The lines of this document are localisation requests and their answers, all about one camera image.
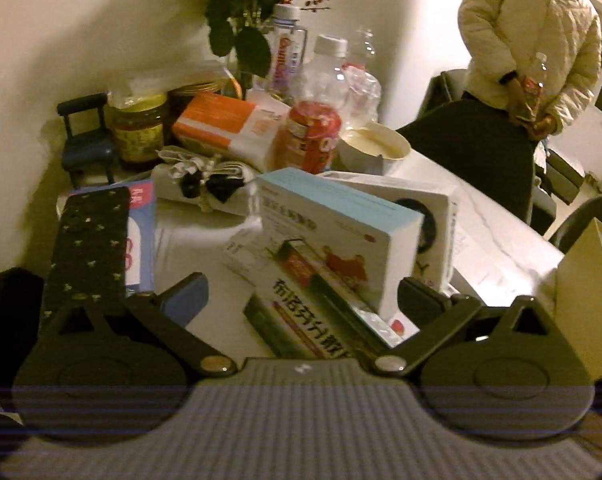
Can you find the white box black circle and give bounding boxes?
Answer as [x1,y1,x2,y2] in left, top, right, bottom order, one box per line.
[323,171,459,293]

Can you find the white bowl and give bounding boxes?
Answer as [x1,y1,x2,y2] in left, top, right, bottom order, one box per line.
[338,122,413,177]

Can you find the glass jar yellow lid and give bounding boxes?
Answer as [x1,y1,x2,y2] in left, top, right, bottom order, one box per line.
[107,91,169,171]

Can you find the large blue box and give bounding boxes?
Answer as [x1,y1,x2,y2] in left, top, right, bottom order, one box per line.
[125,180,157,296]

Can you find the black box gold dots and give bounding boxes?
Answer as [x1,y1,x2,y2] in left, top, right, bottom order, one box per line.
[38,186,132,333]

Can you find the orange white packet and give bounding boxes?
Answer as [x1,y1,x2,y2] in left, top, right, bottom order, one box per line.
[172,91,289,172]

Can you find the crumpled clear plastic bag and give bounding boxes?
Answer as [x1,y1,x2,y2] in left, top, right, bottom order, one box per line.
[343,27,383,128]

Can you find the white marble desktop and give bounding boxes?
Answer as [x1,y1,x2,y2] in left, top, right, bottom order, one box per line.
[56,147,566,361]

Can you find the black white bundled cable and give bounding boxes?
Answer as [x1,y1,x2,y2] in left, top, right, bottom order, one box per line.
[156,145,257,211]

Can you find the cream cardboard box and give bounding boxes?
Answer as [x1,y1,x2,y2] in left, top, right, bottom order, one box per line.
[553,217,602,386]

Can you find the black office chair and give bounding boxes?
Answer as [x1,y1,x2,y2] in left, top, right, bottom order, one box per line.
[396,100,536,226]

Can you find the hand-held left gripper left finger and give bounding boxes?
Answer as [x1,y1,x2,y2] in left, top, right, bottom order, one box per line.
[38,272,238,377]

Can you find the gold lid jar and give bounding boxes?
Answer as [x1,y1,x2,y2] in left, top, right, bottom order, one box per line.
[168,80,222,111]

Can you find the clear water bottle red print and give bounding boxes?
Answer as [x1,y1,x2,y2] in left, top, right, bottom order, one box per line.
[270,4,309,98]

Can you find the flower bouquet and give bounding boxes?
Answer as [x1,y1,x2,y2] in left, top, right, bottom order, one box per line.
[186,0,362,78]

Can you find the dark grey chair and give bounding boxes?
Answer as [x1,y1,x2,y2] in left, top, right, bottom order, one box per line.
[546,195,602,256]

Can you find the white paper leaflet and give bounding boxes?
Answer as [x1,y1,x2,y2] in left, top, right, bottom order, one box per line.
[222,225,282,286]

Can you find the white box light blue top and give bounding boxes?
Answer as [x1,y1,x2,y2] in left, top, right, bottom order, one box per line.
[257,167,426,317]

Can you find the green medicine box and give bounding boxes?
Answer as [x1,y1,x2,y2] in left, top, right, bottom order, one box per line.
[243,239,418,361]

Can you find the small dark blue chair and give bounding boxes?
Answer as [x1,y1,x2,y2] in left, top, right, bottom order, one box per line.
[56,92,118,187]

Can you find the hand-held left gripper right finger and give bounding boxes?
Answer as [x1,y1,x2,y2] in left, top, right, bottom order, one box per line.
[371,276,564,377]

